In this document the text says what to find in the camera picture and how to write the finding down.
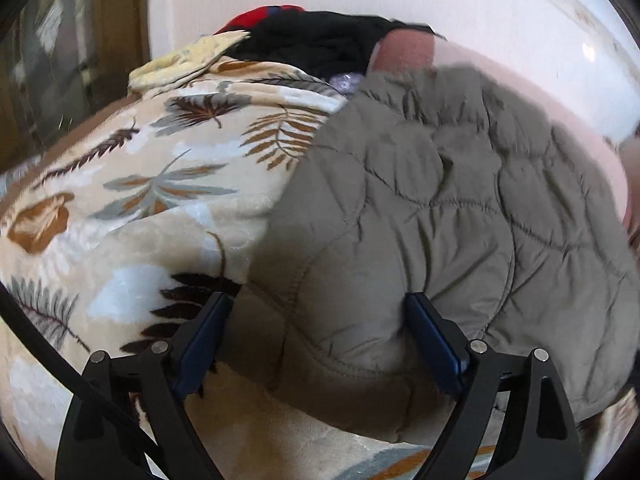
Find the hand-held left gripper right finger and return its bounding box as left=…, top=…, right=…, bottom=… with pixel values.
left=404, top=292, right=586, bottom=480

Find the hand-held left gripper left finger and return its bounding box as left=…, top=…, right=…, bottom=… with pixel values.
left=55, top=291, right=233, bottom=480

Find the grey quilted hooded jacket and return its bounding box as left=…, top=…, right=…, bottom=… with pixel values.
left=220, top=62, right=640, bottom=443

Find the leaf print blanket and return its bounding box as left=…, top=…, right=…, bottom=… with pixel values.
left=0, top=60, right=501, bottom=480

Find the pink bolster pillow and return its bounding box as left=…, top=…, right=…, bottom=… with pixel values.
left=370, top=27, right=631, bottom=226

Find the clear plastic wrapper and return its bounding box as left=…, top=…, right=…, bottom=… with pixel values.
left=330, top=72, right=362, bottom=94

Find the pale yellow cloth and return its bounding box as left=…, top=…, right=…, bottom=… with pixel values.
left=129, top=30, right=251, bottom=92

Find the black garment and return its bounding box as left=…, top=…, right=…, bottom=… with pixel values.
left=235, top=10, right=446, bottom=78

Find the wooden cabinet with glass door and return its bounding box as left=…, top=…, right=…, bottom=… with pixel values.
left=0, top=0, right=151, bottom=171

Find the red garment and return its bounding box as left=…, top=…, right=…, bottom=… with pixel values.
left=220, top=5, right=308, bottom=33

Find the black cable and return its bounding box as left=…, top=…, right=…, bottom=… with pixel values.
left=0, top=285, right=156, bottom=480

